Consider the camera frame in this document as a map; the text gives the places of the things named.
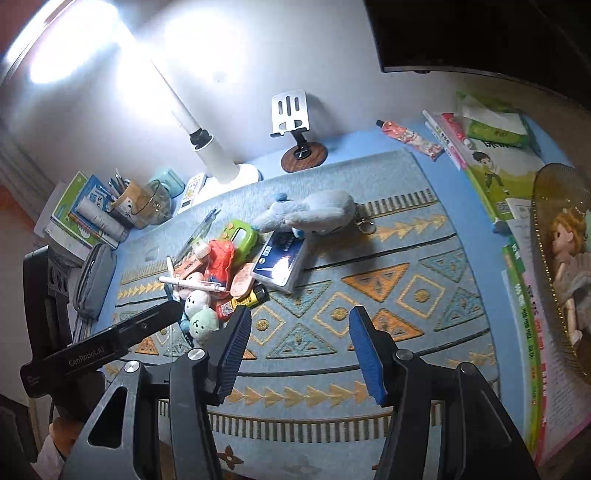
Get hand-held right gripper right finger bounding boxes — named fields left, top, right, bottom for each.
left=348, top=305, right=541, bottom=480

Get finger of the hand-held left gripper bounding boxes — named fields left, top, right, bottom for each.
left=110, top=300, right=184, bottom=352

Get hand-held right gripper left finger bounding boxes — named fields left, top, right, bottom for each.
left=60, top=305, right=252, bottom=480

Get three-ball dango plush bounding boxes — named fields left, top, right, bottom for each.
left=173, top=272, right=222, bottom=346

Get white pen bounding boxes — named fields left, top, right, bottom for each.
left=159, top=275, right=228, bottom=292

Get pink oval eraser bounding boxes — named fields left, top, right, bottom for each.
left=231, top=262, right=257, bottom=301

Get red snack packet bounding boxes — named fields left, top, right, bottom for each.
left=203, top=239, right=237, bottom=284

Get green digital timer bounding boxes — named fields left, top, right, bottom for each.
left=218, top=219, right=258, bottom=264

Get pale blue elephant plush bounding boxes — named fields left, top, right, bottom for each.
left=252, top=190, right=377, bottom=238

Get amber glass bowl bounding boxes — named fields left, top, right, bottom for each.
left=530, top=162, right=591, bottom=370

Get blue desktop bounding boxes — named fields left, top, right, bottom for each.
left=69, top=113, right=559, bottom=462

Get person's left hand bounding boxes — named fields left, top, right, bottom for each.
left=50, top=416, right=88, bottom=456

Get grey pencil case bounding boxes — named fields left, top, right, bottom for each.
left=74, top=243, right=117, bottom=320

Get blue plastic card case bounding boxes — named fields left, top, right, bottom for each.
left=250, top=229, right=309, bottom=293

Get transparent pen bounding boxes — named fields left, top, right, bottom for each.
left=173, top=209, right=221, bottom=264

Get books and white roll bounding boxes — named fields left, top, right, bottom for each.
left=48, top=171, right=116, bottom=252

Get white cylindrical bottle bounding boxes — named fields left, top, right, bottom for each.
left=76, top=198, right=130, bottom=243

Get blue patterned desk mat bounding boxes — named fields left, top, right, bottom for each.
left=95, top=150, right=502, bottom=480

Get clear glass cup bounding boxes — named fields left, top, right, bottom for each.
left=131, top=179, right=172, bottom=229

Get brown pen holder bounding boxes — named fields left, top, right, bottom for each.
left=110, top=178, right=148, bottom=217

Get blue book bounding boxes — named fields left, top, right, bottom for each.
left=69, top=174, right=121, bottom=232

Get white patterned card box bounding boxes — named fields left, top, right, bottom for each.
left=178, top=173, right=206, bottom=213

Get mint green container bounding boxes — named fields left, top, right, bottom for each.
left=148, top=167, right=186, bottom=199

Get bunch of dark pens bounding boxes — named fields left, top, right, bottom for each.
left=108, top=168, right=131, bottom=195

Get green spine book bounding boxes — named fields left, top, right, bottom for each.
left=502, top=235, right=543, bottom=462

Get white desk lamp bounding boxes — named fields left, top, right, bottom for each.
left=4, top=14, right=264, bottom=190

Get pink book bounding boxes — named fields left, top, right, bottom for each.
left=536, top=351, right=591, bottom=467

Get floral hand cream tube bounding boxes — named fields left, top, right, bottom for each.
left=375, top=119, right=445, bottom=162

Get blonde doll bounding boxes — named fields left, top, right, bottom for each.
left=547, top=208, right=591, bottom=347

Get green cartoon workbook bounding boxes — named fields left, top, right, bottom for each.
left=462, top=138, right=550, bottom=227

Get phone stand with wooden base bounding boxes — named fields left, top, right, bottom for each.
left=270, top=90, right=329, bottom=172

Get red tube with white cap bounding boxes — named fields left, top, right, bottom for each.
left=441, top=113, right=475, bottom=149

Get green tissue pack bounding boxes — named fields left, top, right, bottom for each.
left=455, top=91, right=532, bottom=148

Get black television screen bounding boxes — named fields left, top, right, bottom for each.
left=362, top=0, right=591, bottom=100

